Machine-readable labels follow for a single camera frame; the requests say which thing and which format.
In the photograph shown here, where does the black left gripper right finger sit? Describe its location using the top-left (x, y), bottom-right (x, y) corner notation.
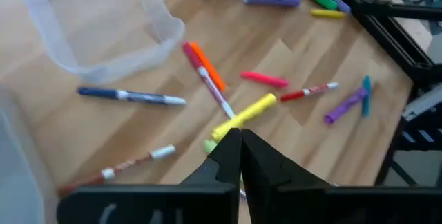
top-left (241, 129), bottom-right (442, 224)

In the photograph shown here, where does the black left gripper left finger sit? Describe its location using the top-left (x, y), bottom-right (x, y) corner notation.
top-left (57, 128), bottom-right (242, 224)

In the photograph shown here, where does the light green thick highlighter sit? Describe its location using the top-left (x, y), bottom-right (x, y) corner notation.
top-left (202, 138), bottom-right (219, 153)

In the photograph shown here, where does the brown dry erase marker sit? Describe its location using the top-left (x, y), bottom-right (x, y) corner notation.
top-left (57, 144), bottom-right (177, 198)

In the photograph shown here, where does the yellow thick highlighter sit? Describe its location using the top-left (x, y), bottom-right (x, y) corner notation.
top-left (211, 93), bottom-right (278, 142)

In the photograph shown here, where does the pink slim highlighter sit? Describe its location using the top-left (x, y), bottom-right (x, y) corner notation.
top-left (240, 71), bottom-right (289, 89)

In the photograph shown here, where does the orange slim highlighter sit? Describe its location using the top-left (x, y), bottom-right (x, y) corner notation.
top-left (189, 41), bottom-right (228, 93)

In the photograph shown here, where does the teal slim highlighter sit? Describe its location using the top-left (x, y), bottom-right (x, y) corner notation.
top-left (361, 75), bottom-right (372, 118)

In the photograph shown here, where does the blue dry erase marker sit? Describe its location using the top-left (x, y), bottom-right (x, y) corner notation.
top-left (77, 86), bottom-right (188, 106)

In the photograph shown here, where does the yellow slim highlighter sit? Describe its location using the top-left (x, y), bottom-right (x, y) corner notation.
top-left (309, 8), bottom-right (347, 19)

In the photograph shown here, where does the clear plastic bin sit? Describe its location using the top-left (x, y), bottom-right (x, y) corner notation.
top-left (13, 0), bottom-right (186, 85)

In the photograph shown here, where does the silver aluminium bracket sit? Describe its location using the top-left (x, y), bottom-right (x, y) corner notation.
top-left (401, 84), bottom-right (442, 123)

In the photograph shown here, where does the black aluminium table frame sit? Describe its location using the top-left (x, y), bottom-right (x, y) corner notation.
top-left (312, 0), bottom-right (442, 187)

